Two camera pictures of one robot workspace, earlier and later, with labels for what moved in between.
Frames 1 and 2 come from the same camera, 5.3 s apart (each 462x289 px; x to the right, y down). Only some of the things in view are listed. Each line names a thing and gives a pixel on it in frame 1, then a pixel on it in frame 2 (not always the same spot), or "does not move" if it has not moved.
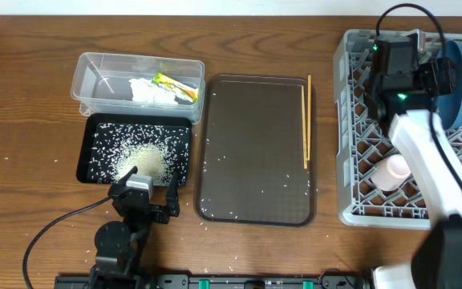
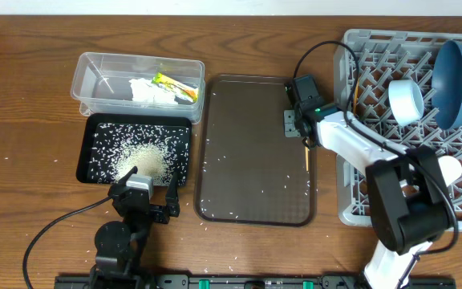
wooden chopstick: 305,144 → 355,99
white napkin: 145,91 does not move
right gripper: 447,83 → 290,127
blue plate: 456,110 does not move
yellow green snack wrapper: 176,87 does not move
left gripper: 163,217 does not move
